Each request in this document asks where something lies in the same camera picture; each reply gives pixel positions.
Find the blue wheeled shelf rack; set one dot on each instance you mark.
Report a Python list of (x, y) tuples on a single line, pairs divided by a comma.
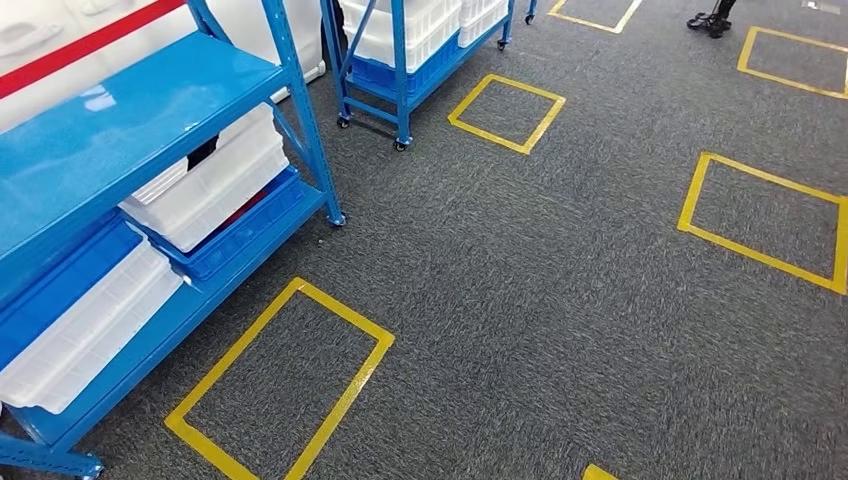
[(401, 99)]

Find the blue metal shelf rack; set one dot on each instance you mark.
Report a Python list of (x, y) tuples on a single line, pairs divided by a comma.
[(99, 119)]

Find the red object in crate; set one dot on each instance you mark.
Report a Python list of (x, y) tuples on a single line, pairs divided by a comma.
[(242, 206)]

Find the white plastic crate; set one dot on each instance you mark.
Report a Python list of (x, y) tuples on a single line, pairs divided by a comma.
[(424, 26), (86, 338), (480, 20), (218, 179)]

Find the black wheeled stand base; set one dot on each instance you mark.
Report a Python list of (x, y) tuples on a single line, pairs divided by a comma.
[(712, 23)]

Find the red barrier belt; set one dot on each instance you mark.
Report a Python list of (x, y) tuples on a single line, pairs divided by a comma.
[(66, 56)]

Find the white car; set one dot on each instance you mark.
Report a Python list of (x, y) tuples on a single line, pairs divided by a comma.
[(66, 20)]

